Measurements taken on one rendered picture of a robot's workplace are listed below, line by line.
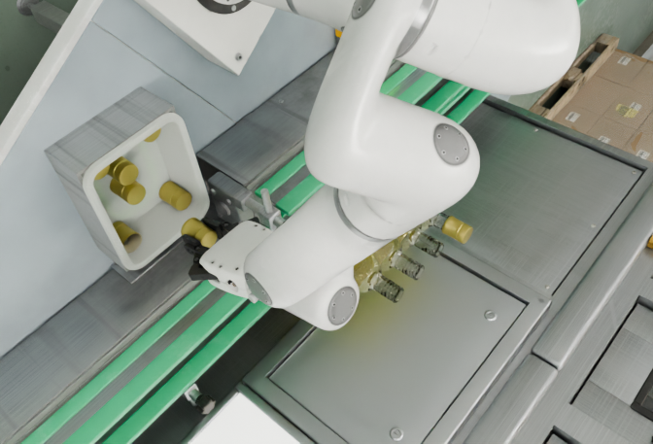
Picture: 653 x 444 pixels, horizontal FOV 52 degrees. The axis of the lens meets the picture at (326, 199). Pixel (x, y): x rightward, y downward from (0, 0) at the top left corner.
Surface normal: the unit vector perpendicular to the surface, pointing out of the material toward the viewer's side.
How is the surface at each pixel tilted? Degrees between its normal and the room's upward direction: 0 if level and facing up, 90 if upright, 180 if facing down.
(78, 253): 0
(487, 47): 42
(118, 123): 90
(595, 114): 81
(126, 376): 90
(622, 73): 82
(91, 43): 0
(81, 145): 90
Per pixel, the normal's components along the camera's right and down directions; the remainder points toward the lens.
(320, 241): -0.26, 0.13
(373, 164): 0.19, 0.44
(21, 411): -0.09, -0.67
